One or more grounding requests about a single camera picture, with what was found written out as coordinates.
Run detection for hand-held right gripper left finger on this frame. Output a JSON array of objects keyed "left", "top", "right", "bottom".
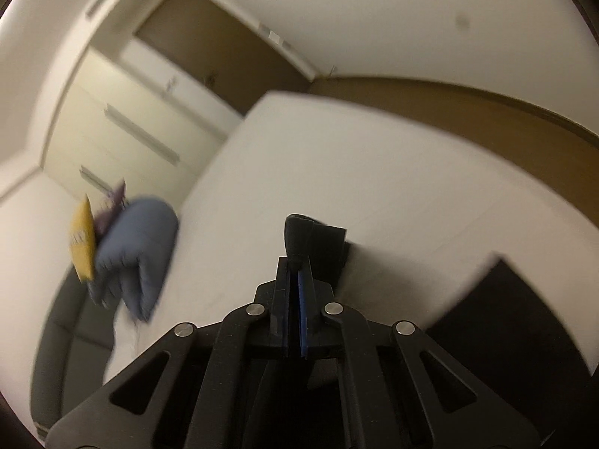
[{"left": 44, "top": 256, "right": 293, "bottom": 449}]

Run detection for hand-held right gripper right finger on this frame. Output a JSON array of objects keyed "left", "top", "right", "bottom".
[{"left": 297, "top": 262, "right": 557, "bottom": 449}]

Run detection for black pants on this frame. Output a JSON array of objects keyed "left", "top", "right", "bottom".
[{"left": 283, "top": 214, "right": 591, "bottom": 412}]

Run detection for bed with white sheet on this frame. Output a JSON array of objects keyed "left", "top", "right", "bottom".
[{"left": 103, "top": 91, "right": 599, "bottom": 384}]

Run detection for rolled blue duvet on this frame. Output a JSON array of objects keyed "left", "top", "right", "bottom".
[{"left": 88, "top": 196, "right": 181, "bottom": 323}]

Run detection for white textured blanket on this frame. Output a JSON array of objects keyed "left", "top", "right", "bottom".
[{"left": 104, "top": 311, "right": 146, "bottom": 384}]

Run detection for purple pillow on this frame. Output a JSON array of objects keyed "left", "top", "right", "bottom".
[{"left": 94, "top": 180, "right": 128, "bottom": 244}]

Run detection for yellow pillow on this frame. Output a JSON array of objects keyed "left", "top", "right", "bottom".
[{"left": 69, "top": 194, "right": 97, "bottom": 284}]

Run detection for grey padded headboard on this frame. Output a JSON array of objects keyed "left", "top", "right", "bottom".
[{"left": 30, "top": 266, "right": 118, "bottom": 437}]

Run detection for white wardrobe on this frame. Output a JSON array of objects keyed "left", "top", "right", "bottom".
[{"left": 42, "top": 47, "right": 225, "bottom": 207}]

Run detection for brown door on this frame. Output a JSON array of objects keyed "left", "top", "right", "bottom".
[{"left": 135, "top": 0, "right": 310, "bottom": 117}]

